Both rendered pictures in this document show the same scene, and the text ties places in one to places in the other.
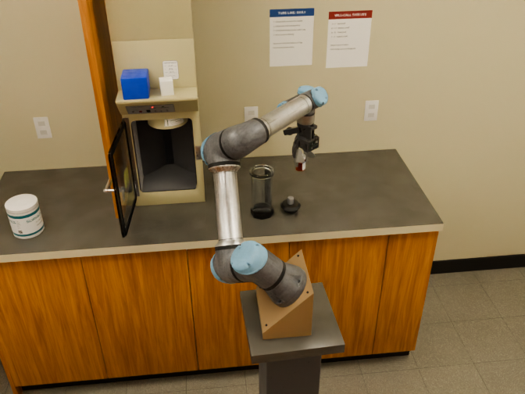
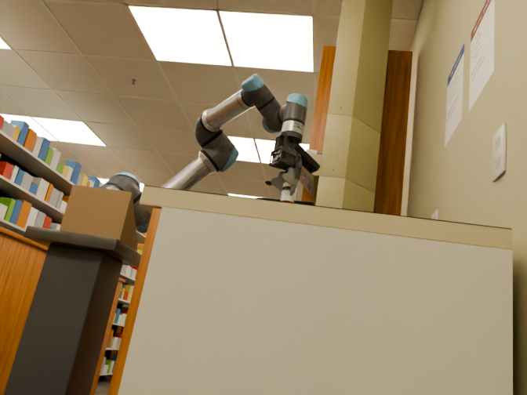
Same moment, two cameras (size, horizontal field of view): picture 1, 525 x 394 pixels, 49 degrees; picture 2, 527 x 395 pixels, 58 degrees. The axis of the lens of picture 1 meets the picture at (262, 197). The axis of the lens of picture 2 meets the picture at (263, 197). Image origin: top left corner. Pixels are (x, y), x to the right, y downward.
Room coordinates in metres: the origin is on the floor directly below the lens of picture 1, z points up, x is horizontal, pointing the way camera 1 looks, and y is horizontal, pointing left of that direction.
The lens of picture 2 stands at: (2.51, -1.62, 0.66)
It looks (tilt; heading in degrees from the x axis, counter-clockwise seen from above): 18 degrees up; 105
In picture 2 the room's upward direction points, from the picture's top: 10 degrees clockwise
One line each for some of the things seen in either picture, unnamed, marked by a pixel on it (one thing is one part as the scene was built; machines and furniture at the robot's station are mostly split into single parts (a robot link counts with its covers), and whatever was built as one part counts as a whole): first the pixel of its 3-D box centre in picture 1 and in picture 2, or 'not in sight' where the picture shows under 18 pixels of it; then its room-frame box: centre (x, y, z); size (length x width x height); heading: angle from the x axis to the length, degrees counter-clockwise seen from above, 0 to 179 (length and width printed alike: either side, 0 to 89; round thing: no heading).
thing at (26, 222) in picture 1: (25, 216); not in sight; (2.00, 1.02, 1.01); 0.13 x 0.13 x 0.15
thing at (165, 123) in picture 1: (167, 115); not in sight; (2.31, 0.42, 1.34); 0.18 x 0.18 x 0.05
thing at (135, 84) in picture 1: (135, 84); not in sight; (2.14, 0.50, 1.55); 0.10 x 0.10 x 0.09; 6
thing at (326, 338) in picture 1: (289, 320); (89, 248); (1.48, -0.09, 0.92); 0.32 x 0.32 x 0.04; 9
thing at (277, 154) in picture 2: (306, 135); (287, 152); (2.18, -0.19, 1.30); 0.09 x 0.08 x 0.12; 43
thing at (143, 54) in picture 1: (163, 116); (344, 208); (2.33, 0.44, 1.32); 0.32 x 0.25 x 0.77; 96
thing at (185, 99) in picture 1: (158, 105); (307, 176); (2.15, 0.42, 1.46); 0.32 x 0.12 x 0.10; 96
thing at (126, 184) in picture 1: (123, 178); not in sight; (2.02, 0.57, 1.19); 0.30 x 0.01 x 0.40; 1
